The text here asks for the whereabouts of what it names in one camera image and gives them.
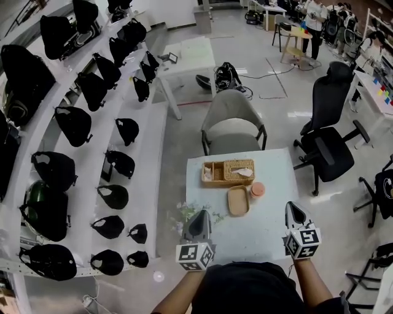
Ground black mesh office chair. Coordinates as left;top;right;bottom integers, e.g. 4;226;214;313
352;162;393;228

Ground pink lidded cup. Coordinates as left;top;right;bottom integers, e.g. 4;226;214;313
249;182;267;203

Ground beige tissue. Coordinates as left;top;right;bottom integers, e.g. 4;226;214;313
230;167;253;178

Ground person's black clothing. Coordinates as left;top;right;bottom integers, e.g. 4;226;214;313
190;260;351;314

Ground white metal shelf rack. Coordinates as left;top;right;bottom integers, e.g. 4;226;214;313
0;0;168;314

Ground black helmet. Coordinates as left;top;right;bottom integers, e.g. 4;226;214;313
195;74;212;91

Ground plain white table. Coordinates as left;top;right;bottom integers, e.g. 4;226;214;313
155;38;217;120

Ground white table with coloured notes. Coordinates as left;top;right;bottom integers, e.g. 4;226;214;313
352;69;393;123

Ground person's right forearm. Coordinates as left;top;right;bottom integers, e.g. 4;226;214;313
293;258;335;309

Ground white speckled table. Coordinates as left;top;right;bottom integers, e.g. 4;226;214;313
185;148;300;266

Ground pale flower bouquet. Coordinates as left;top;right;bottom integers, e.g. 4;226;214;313
168;201;227;237

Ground small two-tier table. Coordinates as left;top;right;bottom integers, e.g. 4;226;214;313
279;26;313;64

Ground beige rectangular plastic tray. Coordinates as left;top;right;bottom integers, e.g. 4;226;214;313
227;185;250;217

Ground grey upholstered chair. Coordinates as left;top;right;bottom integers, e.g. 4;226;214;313
201;90;268;156

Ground person's left forearm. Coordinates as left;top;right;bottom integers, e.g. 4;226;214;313
152;268;207;314

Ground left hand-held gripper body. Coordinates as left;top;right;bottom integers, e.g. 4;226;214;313
175;210;216;272

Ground black office chair with headrest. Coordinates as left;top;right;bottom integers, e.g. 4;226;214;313
293;61;372;197

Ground green helmet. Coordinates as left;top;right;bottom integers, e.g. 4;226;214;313
24;180;50;215

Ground wicker basket organizer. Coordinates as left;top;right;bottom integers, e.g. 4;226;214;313
201;158;256;188

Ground black metal stand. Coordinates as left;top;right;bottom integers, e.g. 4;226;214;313
345;243;393;307

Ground black backpack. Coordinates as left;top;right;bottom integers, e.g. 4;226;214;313
214;62;243;93

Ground grey pedestal bin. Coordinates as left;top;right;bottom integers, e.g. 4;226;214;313
192;6;213;34

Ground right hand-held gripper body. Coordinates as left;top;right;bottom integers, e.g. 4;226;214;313
282;201;322;261

